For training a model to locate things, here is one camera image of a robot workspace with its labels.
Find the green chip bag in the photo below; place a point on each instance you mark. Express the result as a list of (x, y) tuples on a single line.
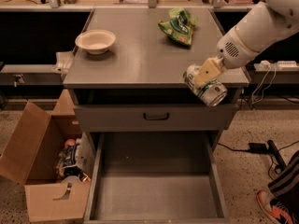
[(180, 26)]

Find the black power adapter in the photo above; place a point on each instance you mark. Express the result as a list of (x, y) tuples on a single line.
[(258, 148)]

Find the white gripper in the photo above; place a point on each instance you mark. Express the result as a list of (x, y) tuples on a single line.
[(234, 50)]

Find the grey top drawer black handle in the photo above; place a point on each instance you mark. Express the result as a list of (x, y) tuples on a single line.
[(153, 118)]

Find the snack packages in box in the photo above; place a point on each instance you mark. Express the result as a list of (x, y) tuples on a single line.
[(68, 161)]

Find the open grey middle drawer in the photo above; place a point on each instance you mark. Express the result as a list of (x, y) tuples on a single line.
[(155, 178)]

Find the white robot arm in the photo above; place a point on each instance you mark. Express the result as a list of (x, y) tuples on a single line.
[(265, 24)]

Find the open cardboard box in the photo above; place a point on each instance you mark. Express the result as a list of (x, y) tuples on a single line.
[(31, 155)]

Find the white paper bowl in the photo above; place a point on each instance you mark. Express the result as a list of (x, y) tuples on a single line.
[(95, 41)]

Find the grey drawer cabinet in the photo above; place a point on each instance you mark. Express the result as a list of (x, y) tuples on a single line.
[(144, 67)]

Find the white power strip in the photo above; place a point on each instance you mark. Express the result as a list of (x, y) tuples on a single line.
[(277, 66)]

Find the black striped trouser leg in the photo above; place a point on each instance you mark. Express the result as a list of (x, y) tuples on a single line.
[(286, 186)]

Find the orange sneaker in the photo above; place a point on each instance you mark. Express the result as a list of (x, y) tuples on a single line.
[(275, 209)]

